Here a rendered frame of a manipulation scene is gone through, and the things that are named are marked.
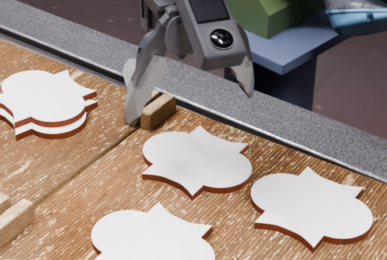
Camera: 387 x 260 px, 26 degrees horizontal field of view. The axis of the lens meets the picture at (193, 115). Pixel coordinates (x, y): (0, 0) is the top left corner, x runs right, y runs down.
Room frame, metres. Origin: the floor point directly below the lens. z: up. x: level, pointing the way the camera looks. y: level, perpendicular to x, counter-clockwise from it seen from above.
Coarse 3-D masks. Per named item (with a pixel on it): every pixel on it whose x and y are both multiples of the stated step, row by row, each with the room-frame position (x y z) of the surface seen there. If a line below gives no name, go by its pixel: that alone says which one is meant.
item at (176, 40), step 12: (144, 0) 0.84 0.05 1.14; (156, 0) 0.81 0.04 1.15; (168, 0) 0.81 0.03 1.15; (156, 12) 0.80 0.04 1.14; (168, 12) 0.78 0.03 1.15; (144, 24) 0.84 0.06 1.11; (168, 24) 0.78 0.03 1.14; (180, 24) 0.78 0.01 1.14; (168, 36) 0.78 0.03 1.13; (180, 36) 0.78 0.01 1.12; (168, 48) 0.78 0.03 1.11; (180, 48) 0.78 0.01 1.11; (192, 48) 0.79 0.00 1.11
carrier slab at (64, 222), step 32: (160, 128) 0.89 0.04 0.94; (192, 128) 0.89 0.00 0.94; (224, 128) 0.89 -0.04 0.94; (128, 160) 0.82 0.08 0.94; (256, 160) 0.82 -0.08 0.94; (288, 160) 0.82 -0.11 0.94; (320, 160) 0.82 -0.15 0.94; (64, 192) 0.76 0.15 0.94; (96, 192) 0.76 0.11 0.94; (128, 192) 0.76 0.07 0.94; (160, 192) 0.76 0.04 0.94; (384, 192) 0.76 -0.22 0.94; (32, 224) 0.70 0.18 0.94; (64, 224) 0.70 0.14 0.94; (224, 224) 0.70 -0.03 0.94; (384, 224) 0.70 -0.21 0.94; (0, 256) 0.65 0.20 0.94; (32, 256) 0.65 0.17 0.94; (64, 256) 0.65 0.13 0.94; (96, 256) 0.65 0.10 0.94; (224, 256) 0.65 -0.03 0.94; (256, 256) 0.65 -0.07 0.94; (288, 256) 0.65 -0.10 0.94; (320, 256) 0.65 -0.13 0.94; (352, 256) 0.65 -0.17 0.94; (384, 256) 0.65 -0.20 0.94
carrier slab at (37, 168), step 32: (0, 64) 1.05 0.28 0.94; (32, 64) 1.05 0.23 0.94; (0, 128) 0.89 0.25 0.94; (96, 128) 0.89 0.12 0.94; (128, 128) 0.89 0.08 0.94; (0, 160) 0.82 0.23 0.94; (32, 160) 0.82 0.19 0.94; (64, 160) 0.82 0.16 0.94; (96, 160) 0.83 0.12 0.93; (0, 192) 0.76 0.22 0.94; (32, 192) 0.76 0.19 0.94
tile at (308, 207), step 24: (264, 192) 0.74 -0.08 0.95; (288, 192) 0.74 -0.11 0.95; (312, 192) 0.74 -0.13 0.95; (336, 192) 0.74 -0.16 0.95; (360, 192) 0.75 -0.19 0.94; (264, 216) 0.70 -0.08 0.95; (288, 216) 0.70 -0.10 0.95; (312, 216) 0.70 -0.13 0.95; (336, 216) 0.70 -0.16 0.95; (360, 216) 0.70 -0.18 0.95; (312, 240) 0.66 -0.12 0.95; (336, 240) 0.67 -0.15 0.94; (360, 240) 0.67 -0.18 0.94
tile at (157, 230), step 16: (160, 208) 0.72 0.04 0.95; (96, 224) 0.69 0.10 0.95; (112, 224) 0.69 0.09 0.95; (128, 224) 0.69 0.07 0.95; (144, 224) 0.69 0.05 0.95; (160, 224) 0.69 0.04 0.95; (176, 224) 0.69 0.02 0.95; (192, 224) 0.69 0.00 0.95; (96, 240) 0.66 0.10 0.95; (112, 240) 0.66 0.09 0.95; (128, 240) 0.66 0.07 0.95; (144, 240) 0.66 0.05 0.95; (160, 240) 0.66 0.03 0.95; (176, 240) 0.66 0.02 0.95; (192, 240) 0.66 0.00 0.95; (112, 256) 0.64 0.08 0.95; (128, 256) 0.64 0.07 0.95; (144, 256) 0.64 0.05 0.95; (160, 256) 0.64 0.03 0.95; (176, 256) 0.64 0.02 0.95; (192, 256) 0.64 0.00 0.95; (208, 256) 0.64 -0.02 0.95
